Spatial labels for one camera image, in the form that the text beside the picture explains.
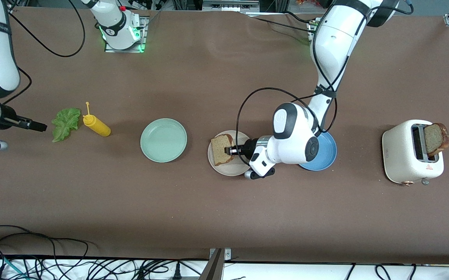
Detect brown bread slice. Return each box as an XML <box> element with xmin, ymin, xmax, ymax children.
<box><xmin>423</xmin><ymin>123</ymin><xmax>449</xmax><ymax>157</ymax></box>
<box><xmin>210</xmin><ymin>134</ymin><xmax>235</xmax><ymax>166</ymax></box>

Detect green lettuce leaf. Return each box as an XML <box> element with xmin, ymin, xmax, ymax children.
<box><xmin>51</xmin><ymin>108</ymin><xmax>82</xmax><ymax>143</ymax></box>

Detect yellow mustard squeeze bottle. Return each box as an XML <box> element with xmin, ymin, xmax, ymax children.
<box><xmin>82</xmin><ymin>102</ymin><xmax>112</xmax><ymax>137</ymax></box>

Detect beige plate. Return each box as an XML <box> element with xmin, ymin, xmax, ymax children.
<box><xmin>208</xmin><ymin>130</ymin><xmax>254</xmax><ymax>177</ymax></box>

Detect light green plate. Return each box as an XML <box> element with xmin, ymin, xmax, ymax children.
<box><xmin>140</xmin><ymin>118</ymin><xmax>188</xmax><ymax>163</ymax></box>

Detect blue plate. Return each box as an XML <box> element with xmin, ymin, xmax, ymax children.
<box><xmin>298</xmin><ymin>130</ymin><xmax>337</xmax><ymax>171</ymax></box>

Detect grey metal profile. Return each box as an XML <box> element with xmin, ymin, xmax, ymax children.
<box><xmin>199</xmin><ymin>249</ymin><xmax>225</xmax><ymax>280</ymax></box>

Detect white two-slot toaster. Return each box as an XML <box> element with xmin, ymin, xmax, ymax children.
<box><xmin>382</xmin><ymin>119</ymin><xmax>444</xmax><ymax>186</ymax></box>

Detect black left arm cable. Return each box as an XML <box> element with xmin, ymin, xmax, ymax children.
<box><xmin>236</xmin><ymin>87</ymin><xmax>337</xmax><ymax>156</ymax></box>

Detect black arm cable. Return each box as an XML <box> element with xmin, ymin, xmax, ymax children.
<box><xmin>236</xmin><ymin>87</ymin><xmax>337</xmax><ymax>156</ymax></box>
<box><xmin>3</xmin><ymin>0</ymin><xmax>87</xmax><ymax>105</ymax></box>

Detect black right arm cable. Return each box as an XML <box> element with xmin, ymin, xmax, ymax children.
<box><xmin>3</xmin><ymin>0</ymin><xmax>87</xmax><ymax>105</ymax></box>

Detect metal table edge bracket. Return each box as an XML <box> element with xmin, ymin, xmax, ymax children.
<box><xmin>209</xmin><ymin>248</ymin><xmax>232</xmax><ymax>260</ymax></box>

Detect black cable on table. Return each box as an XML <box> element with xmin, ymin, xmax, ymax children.
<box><xmin>244</xmin><ymin>11</ymin><xmax>318</xmax><ymax>39</ymax></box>

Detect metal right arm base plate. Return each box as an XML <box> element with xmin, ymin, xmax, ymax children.
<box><xmin>104</xmin><ymin>16</ymin><xmax>149</xmax><ymax>53</ymax></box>

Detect aluminium frame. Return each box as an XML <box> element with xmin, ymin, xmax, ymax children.
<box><xmin>172</xmin><ymin>0</ymin><xmax>289</xmax><ymax>13</ymax></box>

